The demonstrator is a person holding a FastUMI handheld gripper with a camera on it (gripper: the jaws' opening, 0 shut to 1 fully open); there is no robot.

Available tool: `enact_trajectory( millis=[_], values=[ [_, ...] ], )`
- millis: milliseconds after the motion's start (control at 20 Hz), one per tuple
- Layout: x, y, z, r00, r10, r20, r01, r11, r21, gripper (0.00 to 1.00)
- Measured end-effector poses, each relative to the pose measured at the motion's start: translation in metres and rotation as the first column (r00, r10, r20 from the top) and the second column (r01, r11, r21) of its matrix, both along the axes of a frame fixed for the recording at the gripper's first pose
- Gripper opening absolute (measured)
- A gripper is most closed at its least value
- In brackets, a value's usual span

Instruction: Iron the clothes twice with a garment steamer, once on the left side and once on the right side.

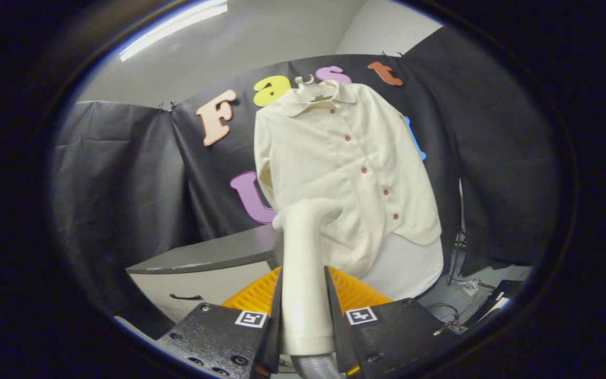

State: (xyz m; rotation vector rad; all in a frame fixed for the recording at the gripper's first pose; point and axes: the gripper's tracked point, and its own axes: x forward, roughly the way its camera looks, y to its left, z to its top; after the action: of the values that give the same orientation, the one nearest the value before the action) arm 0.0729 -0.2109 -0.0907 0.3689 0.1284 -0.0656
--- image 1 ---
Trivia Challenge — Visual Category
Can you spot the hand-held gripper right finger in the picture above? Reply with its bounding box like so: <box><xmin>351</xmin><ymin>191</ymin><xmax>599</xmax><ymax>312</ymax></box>
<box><xmin>325</xmin><ymin>266</ymin><xmax>459</xmax><ymax>379</ymax></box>

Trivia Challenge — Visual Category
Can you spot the tangle of thin cables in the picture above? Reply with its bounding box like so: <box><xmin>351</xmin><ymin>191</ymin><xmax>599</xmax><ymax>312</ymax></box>
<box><xmin>427</xmin><ymin>303</ymin><xmax>467</xmax><ymax>335</ymax></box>

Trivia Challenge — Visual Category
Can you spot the black electronic box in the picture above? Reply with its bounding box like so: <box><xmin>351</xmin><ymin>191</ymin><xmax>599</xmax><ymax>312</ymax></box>
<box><xmin>466</xmin><ymin>279</ymin><xmax>524</xmax><ymax>327</ymax></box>

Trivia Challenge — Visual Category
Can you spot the cream button shirt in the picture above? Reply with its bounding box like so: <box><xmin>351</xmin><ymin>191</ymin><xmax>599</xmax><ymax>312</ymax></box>
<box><xmin>254</xmin><ymin>80</ymin><xmax>443</xmax><ymax>280</ymax></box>

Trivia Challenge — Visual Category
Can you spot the grey cabinet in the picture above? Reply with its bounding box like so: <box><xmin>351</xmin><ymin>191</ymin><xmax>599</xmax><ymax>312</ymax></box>
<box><xmin>125</xmin><ymin>224</ymin><xmax>282</xmax><ymax>337</ymax></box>

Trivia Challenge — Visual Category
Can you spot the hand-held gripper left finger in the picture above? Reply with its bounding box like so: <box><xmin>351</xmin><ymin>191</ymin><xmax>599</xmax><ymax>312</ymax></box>
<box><xmin>157</xmin><ymin>266</ymin><xmax>282</xmax><ymax>379</ymax></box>

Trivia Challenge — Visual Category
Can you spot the white clothes hanger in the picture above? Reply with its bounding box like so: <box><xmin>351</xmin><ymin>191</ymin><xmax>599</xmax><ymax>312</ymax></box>
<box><xmin>294</xmin><ymin>74</ymin><xmax>335</xmax><ymax>101</ymax></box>

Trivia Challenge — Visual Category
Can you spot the white garment steamer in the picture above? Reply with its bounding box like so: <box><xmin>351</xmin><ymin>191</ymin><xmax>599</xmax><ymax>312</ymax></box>
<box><xmin>272</xmin><ymin>198</ymin><xmax>345</xmax><ymax>379</ymax></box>

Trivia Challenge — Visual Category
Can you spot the hanging black cable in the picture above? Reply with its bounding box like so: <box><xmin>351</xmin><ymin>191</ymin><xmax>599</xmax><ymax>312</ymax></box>
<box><xmin>448</xmin><ymin>226</ymin><xmax>467</xmax><ymax>277</ymax></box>

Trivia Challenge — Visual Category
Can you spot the black backdrop cloth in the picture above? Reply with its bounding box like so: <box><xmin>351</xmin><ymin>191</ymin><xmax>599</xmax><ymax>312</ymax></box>
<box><xmin>50</xmin><ymin>26</ymin><xmax>561</xmax><ymax>277</ymax></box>

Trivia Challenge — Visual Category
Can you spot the white ironing board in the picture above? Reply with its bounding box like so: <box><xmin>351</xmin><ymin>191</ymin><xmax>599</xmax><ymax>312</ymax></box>
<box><xmin>361</xmin><ymin>232</ymin><xmax>445</xmax><ymax>302</ymax></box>

